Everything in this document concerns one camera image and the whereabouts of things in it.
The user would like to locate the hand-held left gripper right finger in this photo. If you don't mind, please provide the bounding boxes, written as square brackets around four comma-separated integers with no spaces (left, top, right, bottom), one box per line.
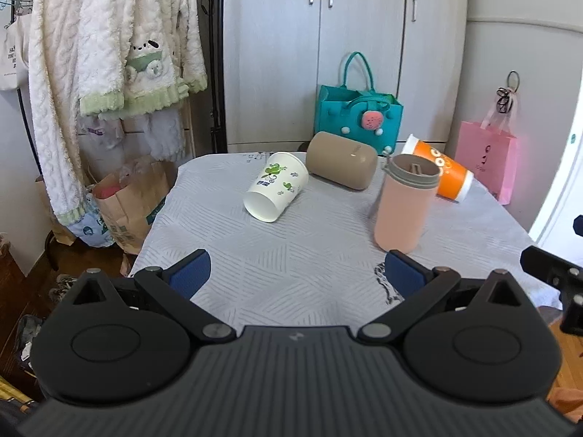
[357,249,536,342]

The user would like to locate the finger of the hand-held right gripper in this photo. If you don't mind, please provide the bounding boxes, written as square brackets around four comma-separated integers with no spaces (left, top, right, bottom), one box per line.
[520,245,583,334]

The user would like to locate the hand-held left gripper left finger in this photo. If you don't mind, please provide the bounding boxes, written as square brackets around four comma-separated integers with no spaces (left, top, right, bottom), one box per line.
[58,249,237,342]

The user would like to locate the orange cup white rim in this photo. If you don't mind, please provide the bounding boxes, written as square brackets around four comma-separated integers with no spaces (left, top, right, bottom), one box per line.
[401,134,475,204]

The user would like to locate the white paper cup green print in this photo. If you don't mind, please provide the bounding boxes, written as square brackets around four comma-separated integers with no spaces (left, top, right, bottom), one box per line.
[243,151,309,223]

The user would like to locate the beige tumbler cup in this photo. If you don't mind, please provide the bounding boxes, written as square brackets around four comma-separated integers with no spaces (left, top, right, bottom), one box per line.
[305,131,380,191]

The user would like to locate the pink tumbler grey lid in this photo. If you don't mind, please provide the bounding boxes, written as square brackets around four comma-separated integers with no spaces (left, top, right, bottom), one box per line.
[374,154,442,254]

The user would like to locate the white door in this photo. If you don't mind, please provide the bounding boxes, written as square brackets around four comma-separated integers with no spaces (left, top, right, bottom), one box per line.
[528,130,583,250]

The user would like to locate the brown paper bag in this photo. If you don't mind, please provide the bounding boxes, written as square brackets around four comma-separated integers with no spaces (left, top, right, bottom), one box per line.
[92,159,172,256]

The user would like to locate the grey patterned tablecloth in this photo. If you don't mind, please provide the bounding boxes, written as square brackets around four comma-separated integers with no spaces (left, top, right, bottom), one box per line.
[129,150,564,328]

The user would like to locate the blue printed plastic bag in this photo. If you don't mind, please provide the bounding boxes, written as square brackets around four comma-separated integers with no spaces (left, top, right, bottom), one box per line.
[67,199,116,249]

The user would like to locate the pink paper gift bag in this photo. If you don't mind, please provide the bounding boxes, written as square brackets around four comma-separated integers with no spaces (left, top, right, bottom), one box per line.
[455,92,519,206]

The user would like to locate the white fleece pants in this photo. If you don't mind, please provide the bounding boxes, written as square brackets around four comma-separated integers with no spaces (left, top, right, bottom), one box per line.
[97,108,186,163]

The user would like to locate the teal felt tote bag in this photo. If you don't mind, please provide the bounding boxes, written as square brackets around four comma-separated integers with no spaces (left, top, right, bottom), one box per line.
[314,51,404,152]

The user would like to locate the black stand pole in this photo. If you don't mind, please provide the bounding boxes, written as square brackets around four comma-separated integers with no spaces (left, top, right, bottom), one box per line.
[206,0,227,155]

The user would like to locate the grey wooden wardrobe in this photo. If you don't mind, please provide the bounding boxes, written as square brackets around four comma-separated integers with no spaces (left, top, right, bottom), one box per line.
[222,0,470,155]

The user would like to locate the white fleece robe green cuffs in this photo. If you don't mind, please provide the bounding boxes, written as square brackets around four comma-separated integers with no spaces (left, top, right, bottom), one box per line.
[26,0,209,237]

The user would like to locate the white canvas tote bag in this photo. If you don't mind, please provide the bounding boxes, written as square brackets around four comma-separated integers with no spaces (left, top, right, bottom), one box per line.
[0,8,35,92]

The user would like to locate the black hair ties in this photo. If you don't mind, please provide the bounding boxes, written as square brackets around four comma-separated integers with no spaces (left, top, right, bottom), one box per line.
[495,71,522,115]

